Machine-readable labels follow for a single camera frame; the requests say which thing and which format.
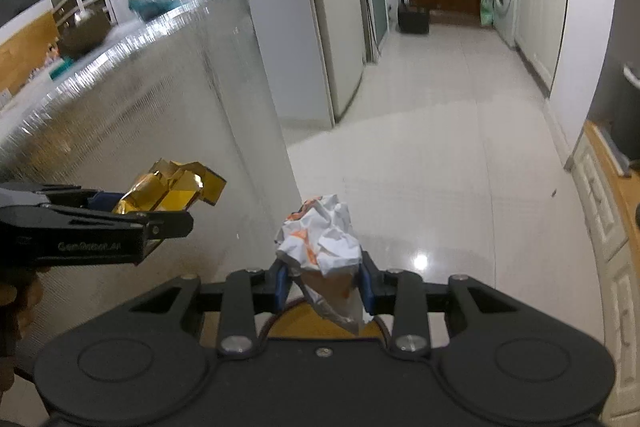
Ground dark trash bin with liner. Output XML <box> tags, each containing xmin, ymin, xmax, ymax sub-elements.
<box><xmin>588</xmin><ymin>60</ymin><xmax>640</xmax><ymax>162</ymax></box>

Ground white paper wrapper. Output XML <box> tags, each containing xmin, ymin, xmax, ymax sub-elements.
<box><xmin>276</xmin><ymin>194</ymin><xmax>366</xmax><ymax>335</ymax></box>

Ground person left hand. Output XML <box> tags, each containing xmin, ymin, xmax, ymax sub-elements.
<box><xmin>1</xmin><ymin>272</ymin><xmax>43</xmax><ymax>392</ymax></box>

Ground gold foil wrapper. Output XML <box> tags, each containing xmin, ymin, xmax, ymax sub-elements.
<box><xmin>112</xmin><ymin>158</ymin><xmax>227</xmax><ymax>215</ymax></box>

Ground brown cardboard piece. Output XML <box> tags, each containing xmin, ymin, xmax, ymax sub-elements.
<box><xmin>58</xmin><ymin>10</ymin><xmax>112</xmax><ymax>60</ymax></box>

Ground white drawer cabinet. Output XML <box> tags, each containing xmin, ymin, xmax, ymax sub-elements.
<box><xmin>51</xmin><ymin>0</ymin><xmax>117</xmax><ymax>30</ymax></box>

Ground yellow round trash bin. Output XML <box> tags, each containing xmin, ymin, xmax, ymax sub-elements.
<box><xmin>260</xmin><ymin>298</ymin><xmax>390</xmax><ymax>345</ymax></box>

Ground green plastic bag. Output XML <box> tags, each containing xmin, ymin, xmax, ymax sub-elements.
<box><xmin>480</xmin><ymin>0</ymin><xmax>495</xmax><ymax>27</ymax></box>

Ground white kitchen cabinets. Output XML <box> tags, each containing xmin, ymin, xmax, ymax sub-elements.
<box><xmin>515</xmin><ymin>0</ymin><xmax>567</xmax><ymax>92</ymax></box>

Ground black box on floor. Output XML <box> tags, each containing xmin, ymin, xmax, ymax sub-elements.
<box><xmin>397</xmin><ymin>3</ymin><xmax>431</xmax><ymax>35</ymax></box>

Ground teal plastic wrapper bag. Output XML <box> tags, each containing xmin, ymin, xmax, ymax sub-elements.
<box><xmin>128</xmin><ymin>0</ymin><xmax>181</xmax><ymax>23</ymax></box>

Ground teal round lid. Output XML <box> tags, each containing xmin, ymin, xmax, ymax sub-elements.
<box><xmin>49</xmin><ymin>57</ymin><xmax>75</xmax><ymax>80</ymax></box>

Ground white low wooden-top cabinet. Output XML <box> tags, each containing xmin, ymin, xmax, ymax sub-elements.
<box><xmin>570</xmin><ymin>121</ymin><xmax>639</xmax><ymax>426</ymax></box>

